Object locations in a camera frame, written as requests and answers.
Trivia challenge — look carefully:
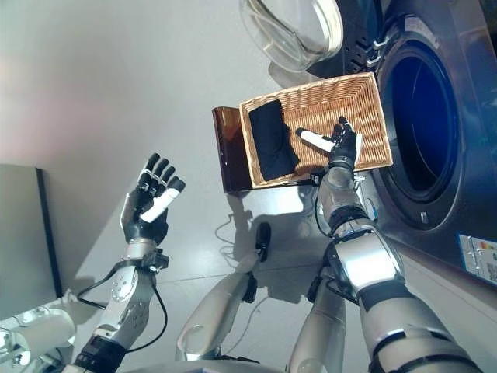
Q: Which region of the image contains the dark grey washing machine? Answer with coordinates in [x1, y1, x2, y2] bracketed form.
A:
[306, 0, 497, 288]

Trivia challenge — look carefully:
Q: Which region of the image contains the white rounded object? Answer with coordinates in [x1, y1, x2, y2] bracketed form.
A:
[0, 305, 77, 369]

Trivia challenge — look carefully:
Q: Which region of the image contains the thin grey floor cable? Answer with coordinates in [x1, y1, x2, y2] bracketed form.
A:
[214, 211, 242, 260]

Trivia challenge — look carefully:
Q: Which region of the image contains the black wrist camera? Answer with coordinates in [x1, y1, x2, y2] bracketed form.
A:
[141, 249, 171, 274]
[309, 166, 332, 187]

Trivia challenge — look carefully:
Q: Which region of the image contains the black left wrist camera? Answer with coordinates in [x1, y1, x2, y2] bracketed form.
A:
[141, 249, 171, 274]

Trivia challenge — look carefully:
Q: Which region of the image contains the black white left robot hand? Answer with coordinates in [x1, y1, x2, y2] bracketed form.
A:
[120, 152, 186, 246]

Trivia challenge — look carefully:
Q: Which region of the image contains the large rectangular wicker basket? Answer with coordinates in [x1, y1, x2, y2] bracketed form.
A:
[238, 71, 394, 190]

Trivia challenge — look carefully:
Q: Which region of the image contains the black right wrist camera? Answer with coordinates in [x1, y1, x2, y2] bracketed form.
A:
[309, 166, 332, 187]

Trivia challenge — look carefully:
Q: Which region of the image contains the black garment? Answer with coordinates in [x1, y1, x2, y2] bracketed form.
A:
[248, 99, 301, 182]

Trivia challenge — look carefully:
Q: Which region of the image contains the silver left robot leg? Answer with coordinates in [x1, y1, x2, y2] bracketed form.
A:
[175, 221, 273, 362]

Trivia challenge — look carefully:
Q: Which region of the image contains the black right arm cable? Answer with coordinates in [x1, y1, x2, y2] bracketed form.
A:
[312, 186, 360, 306]

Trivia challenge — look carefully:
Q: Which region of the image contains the round glass washer door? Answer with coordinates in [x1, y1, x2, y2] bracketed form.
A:
[238, 0, 344, 74]

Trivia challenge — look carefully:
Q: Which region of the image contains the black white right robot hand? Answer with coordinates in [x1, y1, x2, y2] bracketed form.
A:
[295, 116, 364, 166]

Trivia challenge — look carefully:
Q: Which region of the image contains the blue energy label sticker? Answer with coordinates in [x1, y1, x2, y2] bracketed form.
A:
[457, 232, 497, 288]

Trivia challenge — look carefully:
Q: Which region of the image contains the silver robot leg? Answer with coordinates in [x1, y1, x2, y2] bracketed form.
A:
[175, 221, 273, 362]
[289, 267, 349, 373]

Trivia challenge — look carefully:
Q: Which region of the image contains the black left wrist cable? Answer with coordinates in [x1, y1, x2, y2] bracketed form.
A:
[76, 252, 169, 353]

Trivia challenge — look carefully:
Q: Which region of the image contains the grey robot torso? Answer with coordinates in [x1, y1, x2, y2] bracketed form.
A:
[162, 356, 297, 373]

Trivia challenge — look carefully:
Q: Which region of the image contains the silver right robot leg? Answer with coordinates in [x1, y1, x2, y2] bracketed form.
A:
[289, 267, 349, 373]

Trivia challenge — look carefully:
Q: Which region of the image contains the glossy brown stool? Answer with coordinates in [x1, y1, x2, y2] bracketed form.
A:
[211, 105, 258, 193]

